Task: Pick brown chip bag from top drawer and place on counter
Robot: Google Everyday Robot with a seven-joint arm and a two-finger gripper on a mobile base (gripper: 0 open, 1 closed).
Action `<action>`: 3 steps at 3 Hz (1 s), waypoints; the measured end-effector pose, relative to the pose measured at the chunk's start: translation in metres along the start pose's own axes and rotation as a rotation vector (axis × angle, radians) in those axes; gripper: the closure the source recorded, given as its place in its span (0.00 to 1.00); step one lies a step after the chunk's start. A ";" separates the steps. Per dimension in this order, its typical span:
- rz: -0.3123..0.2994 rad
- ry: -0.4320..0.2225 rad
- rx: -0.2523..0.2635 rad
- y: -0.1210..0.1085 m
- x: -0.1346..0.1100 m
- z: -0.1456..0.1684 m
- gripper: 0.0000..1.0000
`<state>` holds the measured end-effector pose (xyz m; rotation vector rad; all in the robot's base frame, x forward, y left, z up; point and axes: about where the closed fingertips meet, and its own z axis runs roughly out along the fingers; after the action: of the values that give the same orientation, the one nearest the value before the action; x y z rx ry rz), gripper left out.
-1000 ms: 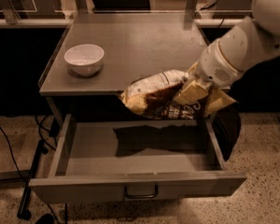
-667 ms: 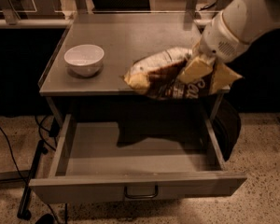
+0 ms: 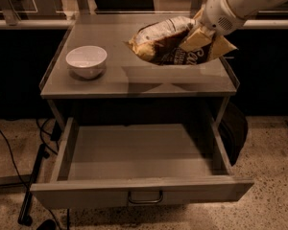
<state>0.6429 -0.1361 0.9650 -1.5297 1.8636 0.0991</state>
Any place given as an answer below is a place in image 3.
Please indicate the black chair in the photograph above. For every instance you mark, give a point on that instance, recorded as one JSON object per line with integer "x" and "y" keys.
{"x": 125, "y": 5}

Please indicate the black drawer handle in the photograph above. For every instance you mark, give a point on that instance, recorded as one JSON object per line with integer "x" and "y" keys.
{"x": 143, "y": 198}

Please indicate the brown chip bag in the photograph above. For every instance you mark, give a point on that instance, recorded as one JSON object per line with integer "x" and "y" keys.
{"x": 159, "y": 43}

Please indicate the white ceramic bowl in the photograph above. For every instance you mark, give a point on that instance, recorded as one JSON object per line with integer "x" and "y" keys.
{"x": 87, "y": 62}

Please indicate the grey open top drawer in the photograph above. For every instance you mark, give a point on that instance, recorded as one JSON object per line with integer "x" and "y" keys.
{"x": 98, "y": 165}

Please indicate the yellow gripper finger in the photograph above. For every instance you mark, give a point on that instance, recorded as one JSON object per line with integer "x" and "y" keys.
{"x": 198, "y": 16}
{"x": 197, "y": 38}

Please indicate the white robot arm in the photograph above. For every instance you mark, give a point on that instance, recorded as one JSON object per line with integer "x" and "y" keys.
{"x": 244, "y": 9}

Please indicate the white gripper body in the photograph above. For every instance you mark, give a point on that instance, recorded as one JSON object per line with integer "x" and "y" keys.
{"x": 218, "y": 13}

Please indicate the grey metal counter cabinet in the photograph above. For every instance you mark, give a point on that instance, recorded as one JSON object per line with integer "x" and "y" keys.
{"x": 127, "y": 76}

